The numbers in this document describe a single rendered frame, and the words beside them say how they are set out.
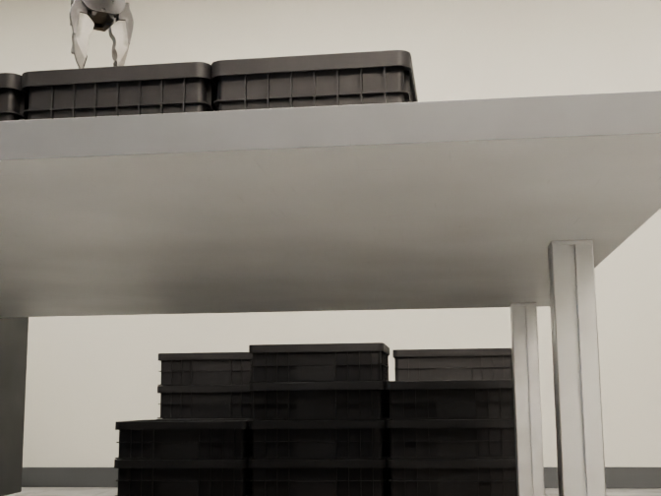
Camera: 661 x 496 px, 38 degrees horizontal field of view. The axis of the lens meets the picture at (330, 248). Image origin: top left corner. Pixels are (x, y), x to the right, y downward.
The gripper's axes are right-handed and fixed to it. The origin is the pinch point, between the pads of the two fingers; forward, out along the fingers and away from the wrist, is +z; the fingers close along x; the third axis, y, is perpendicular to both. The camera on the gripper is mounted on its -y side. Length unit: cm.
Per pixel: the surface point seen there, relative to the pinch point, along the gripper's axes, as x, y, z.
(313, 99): -22.9, -30.6, 11.8
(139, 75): -1.7, -15.1, 6.5
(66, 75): 7.5, -8.2, 5.7
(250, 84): -15.8, -24.3, 8.5
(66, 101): 7.1, -7.1, 9.5
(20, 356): -31, 213, 37
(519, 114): -15, -84, 30
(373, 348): -105, 87, 40
